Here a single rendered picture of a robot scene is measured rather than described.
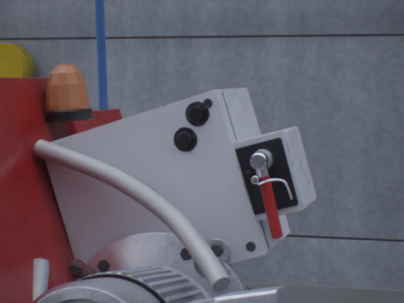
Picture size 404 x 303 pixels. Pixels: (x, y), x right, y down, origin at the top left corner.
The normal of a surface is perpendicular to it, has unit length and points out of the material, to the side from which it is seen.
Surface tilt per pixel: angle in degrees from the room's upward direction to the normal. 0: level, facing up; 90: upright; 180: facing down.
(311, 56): 90
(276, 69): 90
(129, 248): 81
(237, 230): 90
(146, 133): 90
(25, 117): 70
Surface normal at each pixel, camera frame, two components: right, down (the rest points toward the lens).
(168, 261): -0.26, -0.08
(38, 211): 0.90, -0.32
